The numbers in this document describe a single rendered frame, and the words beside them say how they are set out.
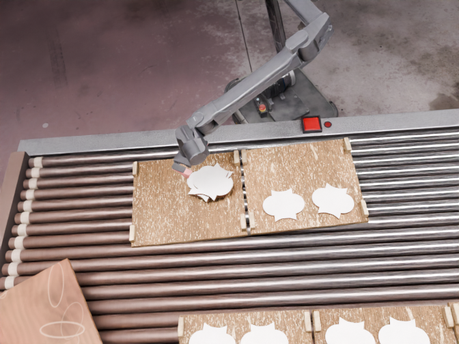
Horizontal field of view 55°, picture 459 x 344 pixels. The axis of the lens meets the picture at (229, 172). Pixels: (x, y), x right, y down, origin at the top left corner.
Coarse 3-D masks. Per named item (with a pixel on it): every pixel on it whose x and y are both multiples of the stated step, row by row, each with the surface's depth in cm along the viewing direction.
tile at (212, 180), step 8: (200, 176) 161; (208, 176) 161; (216, 176) 161; (224, 176) 161; (200, 184) 160; (208, 184) 159; (216, 184) 159; (224, 184) 159; (200, 192) 158; (208, 192) 158; (216, 192) 157; (224, 192) 157
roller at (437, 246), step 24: (456, 240) 149; (24, 264) 158; (48, 264) 157; (72, 264) 156; (96, 264) 155; (120, 264) 155; (144, 264) 154; (168, 264) 154; (192, 264) 154; (216, 264) 154
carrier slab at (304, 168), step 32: (256, 160) 169; (288, 160) 168; (320, 160) 167; (352, 160) 166; (256, 192) 162; (352, 192) 159; (256, 224) 156; (288, 224) 155; (320, 224) 154; (352, 224) 154
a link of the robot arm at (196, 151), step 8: (200, 112) 135; (192, 120) 136; (200, 120) 134; (192, 128) 135; (200, 136) 137; (184, 144) 135; (192, 144) 135; (200, 144) 134; (184, 152) 136; (192, 152) 133; (200, 152) 133; (208, 152) 135; (192, 160) 134; (200, 160) 136
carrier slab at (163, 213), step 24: (144, 168) 172; (168, 168) 171; (192, 168) 170; (144, 192) 166; (168, 192) 166; (240, 192) 163; (144, 216) 161; (168, 216) 160; (192, 216) 160; (216, 216) 159; (144, 240) 156; (168, 240) 156; (192, 240) 155
